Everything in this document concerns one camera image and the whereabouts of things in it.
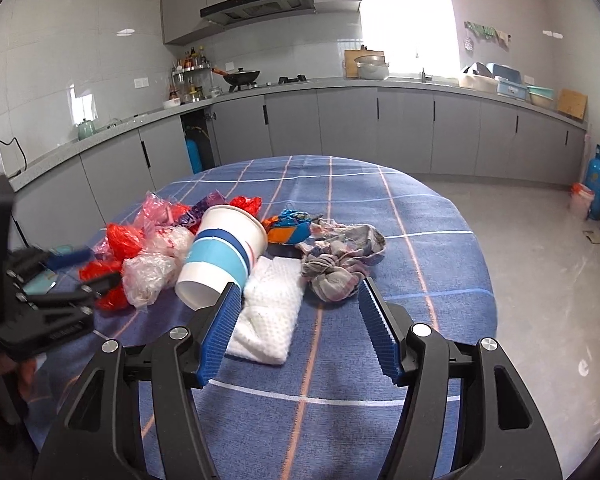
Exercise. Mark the red plastic bag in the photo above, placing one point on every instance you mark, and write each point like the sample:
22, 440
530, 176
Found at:
120, 243

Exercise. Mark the red mesh net bag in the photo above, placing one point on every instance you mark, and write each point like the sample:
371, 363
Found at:
252, 205

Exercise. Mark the blue white paper cup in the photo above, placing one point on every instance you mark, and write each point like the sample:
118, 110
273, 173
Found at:
226, 247

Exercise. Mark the orange blue snack wrapper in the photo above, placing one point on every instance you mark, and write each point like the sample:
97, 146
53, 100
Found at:
290, 227

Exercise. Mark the white foam sponge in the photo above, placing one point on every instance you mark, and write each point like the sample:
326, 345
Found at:
272, 299

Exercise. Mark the plaid cloth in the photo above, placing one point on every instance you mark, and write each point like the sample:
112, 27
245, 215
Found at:
337, 257

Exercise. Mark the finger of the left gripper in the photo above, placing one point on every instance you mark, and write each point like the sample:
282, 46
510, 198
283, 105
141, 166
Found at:
15, 260
40, 323

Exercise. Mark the hanging rags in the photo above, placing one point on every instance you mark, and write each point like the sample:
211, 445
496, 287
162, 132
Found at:
489, 33

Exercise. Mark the pink plastic bag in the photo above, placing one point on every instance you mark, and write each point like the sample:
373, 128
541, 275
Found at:
155, 212

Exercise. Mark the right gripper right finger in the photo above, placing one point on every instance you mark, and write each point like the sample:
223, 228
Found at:
500, 433

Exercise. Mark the purple snack wrapper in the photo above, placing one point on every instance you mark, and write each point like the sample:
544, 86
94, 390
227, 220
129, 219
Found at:
192, 216

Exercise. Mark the gas stove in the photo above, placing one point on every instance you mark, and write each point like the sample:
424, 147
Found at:
291, 80

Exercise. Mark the cardboard piece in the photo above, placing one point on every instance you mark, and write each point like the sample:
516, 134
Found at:
572, 104

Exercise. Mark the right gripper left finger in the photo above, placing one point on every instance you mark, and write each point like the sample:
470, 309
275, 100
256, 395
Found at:
98, 434

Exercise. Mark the blue cylinder under counter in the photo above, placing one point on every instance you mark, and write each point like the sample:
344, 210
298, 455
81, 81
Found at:
193, 155

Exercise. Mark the white bowl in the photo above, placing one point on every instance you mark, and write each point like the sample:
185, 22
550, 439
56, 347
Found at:
171, 103

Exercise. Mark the blue storage container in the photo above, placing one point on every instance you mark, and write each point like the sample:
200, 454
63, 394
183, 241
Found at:
509, 82

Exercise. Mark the grey lower cabinets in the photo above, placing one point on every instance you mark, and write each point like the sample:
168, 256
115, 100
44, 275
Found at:
69, 194

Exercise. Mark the black range hood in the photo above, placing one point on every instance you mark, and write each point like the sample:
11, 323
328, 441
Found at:
232, 12

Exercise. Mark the green basin stack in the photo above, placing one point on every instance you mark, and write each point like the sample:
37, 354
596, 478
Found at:
541, 96

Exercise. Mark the pink white bucket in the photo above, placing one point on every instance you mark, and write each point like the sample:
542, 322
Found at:
581, 199

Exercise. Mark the green ceramic teapot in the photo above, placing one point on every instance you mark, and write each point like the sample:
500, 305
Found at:
86, 129

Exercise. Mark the grey pot with lid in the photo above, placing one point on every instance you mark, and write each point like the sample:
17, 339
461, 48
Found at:
372, 67

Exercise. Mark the metal spice rack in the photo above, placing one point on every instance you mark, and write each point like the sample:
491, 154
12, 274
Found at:
191, 76

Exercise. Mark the black wok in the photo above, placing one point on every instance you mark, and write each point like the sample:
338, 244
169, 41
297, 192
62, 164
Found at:
237, 79

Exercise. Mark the wooden cutting board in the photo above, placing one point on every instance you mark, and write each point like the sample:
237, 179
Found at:
354, 58

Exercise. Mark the clear crumpled plastic bag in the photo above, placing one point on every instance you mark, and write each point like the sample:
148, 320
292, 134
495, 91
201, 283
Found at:
157, 266

